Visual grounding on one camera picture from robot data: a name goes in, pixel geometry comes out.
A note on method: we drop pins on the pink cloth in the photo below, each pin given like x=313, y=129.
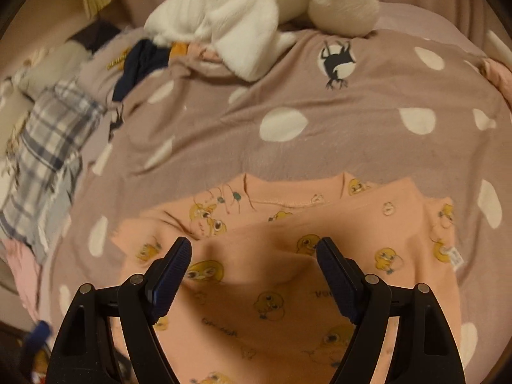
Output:
x=20, y=276

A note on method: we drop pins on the pink folded garment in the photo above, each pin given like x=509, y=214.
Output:
x=498, y=78

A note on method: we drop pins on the pink cartoon print shirt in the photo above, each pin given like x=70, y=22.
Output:
x=272, y=248

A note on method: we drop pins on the purple spotted blanket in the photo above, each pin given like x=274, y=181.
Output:
x=240, y=120

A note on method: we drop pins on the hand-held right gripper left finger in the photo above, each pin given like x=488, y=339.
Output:
x=172, y=280

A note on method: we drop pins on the white fleece garment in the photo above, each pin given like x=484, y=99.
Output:
x=248, y=12

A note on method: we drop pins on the grey plaid pillow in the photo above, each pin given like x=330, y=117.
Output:
x=48, y=140

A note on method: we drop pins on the white folded garment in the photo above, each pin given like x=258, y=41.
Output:
x=500, y=44

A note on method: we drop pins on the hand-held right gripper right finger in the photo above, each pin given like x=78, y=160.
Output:
x=339, y=284

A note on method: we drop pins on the dark garment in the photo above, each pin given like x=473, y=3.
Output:
x=96, y=32

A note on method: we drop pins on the orange garment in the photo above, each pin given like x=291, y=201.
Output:
x=179, y=49

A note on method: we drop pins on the navy garment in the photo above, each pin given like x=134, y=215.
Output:
x=140, y=66

